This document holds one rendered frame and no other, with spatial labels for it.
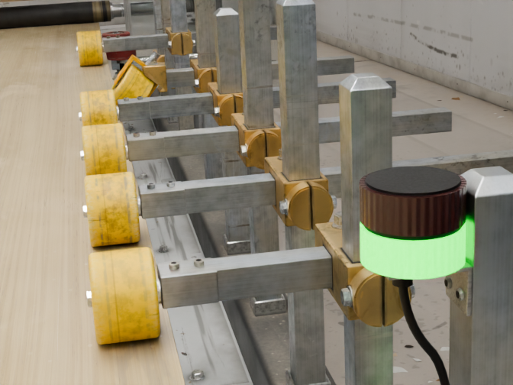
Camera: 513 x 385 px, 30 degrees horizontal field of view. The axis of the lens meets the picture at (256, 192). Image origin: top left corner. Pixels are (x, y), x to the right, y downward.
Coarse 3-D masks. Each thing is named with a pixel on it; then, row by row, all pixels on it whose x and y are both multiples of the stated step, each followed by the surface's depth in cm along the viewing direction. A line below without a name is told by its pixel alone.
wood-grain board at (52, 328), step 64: (0, 64) 233; (64, 64) 229; (0, 128) 166; (64, 128) 164; (0, 192) 129; (64, 192) 128; (0, 256) 106; (64, 256) 105; (0, 320) 90; (64, 320) 89; (0, 384) 78; (64, 384) 77; (128, 384) 77
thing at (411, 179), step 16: (368, 176) 55; (384, 176) 55; (400, 176) 55; (416, 176) 54; (432, 176) 54; (448, 176) 54; (384, 192) 52; (400, 192) 52; (416, 192) 52; (432, 192) 52; (416, 240) 52; (464, 272) 55; (400, 288) 56; (448, 288) 57; (464, 288) 55; (464, 304) 55; (416, 336) 57; (432, 352) 57; (448, 384) 58
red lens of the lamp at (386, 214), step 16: (368, 192) 53; (448, 192) 52; (464, 192) 53; (368, 208) 53; (384, 208) 52; (400, 208) 52; (416, 208) 51; (432, 208) 51; (448, 208) 52; (464, 208) 53; (368, 224) 53; (384, 224) 52; (400, 224) 52; (416, 224) 52; (432, 224) 52; (448, 224) 52
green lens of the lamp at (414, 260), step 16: (464, 224) 54; (368, 240) 54; (384, 240) 53; (400, 240) 52; (432, 240) 52; (448, 240) 52; (464, 240) 54; (368, 256) 54; (384, 256) 53; (400, 256) 52; (416, 256) 52; (432, 256) 52; (448, 256) 53; (464, 256) 54; (384, 272) 53; (400, 272) 53; (416, 272) 53; (432, 272) 53; (448, 272) 53
